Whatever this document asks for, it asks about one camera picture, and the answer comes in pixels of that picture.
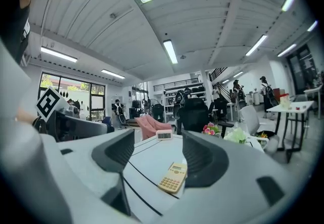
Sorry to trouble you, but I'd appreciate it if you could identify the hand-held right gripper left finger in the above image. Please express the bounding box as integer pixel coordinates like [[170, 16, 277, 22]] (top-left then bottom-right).
[[40, 128, 135, 217]]

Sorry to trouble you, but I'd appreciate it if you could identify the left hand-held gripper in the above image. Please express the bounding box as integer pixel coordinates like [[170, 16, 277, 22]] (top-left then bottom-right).
[[34, 85, 115, 143]]

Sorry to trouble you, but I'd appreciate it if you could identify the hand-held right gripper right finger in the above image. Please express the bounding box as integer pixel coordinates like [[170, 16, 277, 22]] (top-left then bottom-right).
[[181, 130, 301, 224]]

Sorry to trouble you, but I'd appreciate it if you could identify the yellow calculator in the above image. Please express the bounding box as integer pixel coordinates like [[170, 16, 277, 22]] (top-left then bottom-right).
[[157, 162, 189, 195]]

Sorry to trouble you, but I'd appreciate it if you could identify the person's left forearm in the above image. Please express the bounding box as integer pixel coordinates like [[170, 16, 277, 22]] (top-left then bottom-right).
[[14, 108, 39, 125]]

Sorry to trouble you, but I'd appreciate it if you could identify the black framed window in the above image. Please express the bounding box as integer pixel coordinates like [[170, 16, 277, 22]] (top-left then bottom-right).
[[37, 72, 106, 121]]

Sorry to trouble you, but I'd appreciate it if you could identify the pink flower bouquet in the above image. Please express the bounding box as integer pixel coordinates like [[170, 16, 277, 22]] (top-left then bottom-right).
[[201, 121, 221, 137]]

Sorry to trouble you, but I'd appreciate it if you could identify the white flower bouquet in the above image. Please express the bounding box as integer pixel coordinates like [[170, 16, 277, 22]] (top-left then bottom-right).
[[223, 126, 251, 145]]

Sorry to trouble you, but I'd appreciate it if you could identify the white digital clock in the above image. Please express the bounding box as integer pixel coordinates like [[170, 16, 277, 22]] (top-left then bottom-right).
[[155, 128, 174, 141]]

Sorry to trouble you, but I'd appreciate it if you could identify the black office chair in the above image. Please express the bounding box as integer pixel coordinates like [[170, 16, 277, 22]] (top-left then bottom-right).
[[176, 97, 234, 136]]

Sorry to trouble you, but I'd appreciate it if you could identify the pink armchair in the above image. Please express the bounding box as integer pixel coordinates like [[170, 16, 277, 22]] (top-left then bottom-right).
[[134, 114, 173, 141]]

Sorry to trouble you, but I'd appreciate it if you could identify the white office chair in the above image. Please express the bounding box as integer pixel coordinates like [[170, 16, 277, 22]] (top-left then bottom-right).
[[238, 105, 270, 148]]

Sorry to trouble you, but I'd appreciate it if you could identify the white shelf with black bags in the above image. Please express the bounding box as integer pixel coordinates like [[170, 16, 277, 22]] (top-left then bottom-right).
[[160, 81, 206, 124]]

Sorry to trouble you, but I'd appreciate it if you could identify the black railed staircase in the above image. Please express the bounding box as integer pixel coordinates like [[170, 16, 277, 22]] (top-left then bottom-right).
[[208, 67, 237, 104]]

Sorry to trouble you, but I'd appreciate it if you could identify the clear jar with red lid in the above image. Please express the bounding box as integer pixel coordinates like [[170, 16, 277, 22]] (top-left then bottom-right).
[[279, 94, 291, 110]]

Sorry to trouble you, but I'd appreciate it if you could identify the white table with black legs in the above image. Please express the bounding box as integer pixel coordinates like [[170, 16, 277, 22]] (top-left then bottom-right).
[[266, 100, 315, 163]]

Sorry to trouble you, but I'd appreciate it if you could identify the person's black shirt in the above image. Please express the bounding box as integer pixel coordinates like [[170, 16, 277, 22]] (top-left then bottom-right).
[[0, 0, 31, 65]]

